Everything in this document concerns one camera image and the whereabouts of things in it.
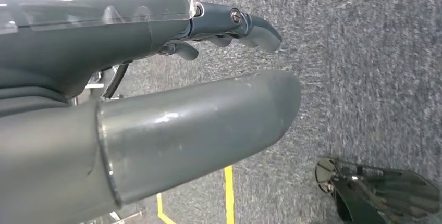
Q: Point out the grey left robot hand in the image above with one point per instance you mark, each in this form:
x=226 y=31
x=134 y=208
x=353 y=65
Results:
x=172 y=136

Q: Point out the yellow floor tape square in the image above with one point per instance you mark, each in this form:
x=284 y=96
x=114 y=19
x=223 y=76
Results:
x=229 y=194

